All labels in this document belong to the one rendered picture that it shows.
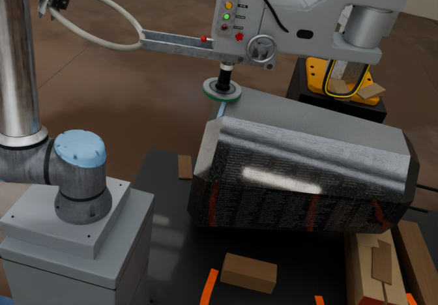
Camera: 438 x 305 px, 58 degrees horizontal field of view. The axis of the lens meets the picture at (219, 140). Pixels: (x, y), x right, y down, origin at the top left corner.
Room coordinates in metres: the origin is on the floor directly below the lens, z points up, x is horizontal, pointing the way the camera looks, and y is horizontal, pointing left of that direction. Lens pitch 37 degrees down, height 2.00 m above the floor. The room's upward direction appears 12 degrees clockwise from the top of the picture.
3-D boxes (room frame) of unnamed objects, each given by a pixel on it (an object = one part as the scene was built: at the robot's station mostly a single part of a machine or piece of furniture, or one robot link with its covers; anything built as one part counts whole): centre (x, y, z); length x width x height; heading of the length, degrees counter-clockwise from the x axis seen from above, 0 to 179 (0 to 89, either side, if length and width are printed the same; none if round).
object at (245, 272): (1.37, -0.33, 0.07); 0.30 x 0.12 x 0.12; 88
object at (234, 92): (1.90, 0.04, 0.92); 0.21 x 0.21 x 0.01
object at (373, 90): (2.49, -0.94, 0.80); 0.20 x 0.10 x 0.05; 129
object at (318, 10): (1.96, -0.34, 1.35); 0.74 x 0.23 x 0.49; 101
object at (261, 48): (1.80, -0.10, 1.24); 0.15 x 0.10 x 0.15; 101
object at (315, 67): (2.66, -0.77, 0.76); 0.49 x 0.49 x 0.05; 0
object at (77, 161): (0.91, 0.43, 1.10); 0.17 x 0.15 x 0.18; 100
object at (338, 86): (2.41, -0.72, 0.81); 0.20 x 0.10 x 0.05; 8
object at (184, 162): (2.19, 0.21, 0.02); 0.25 x 0.10 x 0.01; 14
